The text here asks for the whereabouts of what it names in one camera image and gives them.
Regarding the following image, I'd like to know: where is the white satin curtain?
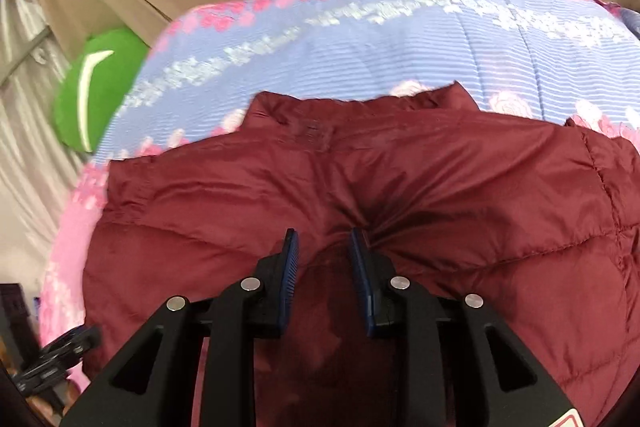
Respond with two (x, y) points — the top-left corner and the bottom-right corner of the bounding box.
(1, 0), (84, 294)

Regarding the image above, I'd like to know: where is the pink floral bed quilt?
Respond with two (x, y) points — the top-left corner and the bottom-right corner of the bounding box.
(38, 0), (640, 393)

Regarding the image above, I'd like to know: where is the maroon quilted down jacket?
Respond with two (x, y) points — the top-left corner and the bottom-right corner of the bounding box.
(82, 84), (639, 426)

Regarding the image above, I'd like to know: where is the green plush pillow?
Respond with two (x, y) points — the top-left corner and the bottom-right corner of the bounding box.
(52, 27), (149, 154)

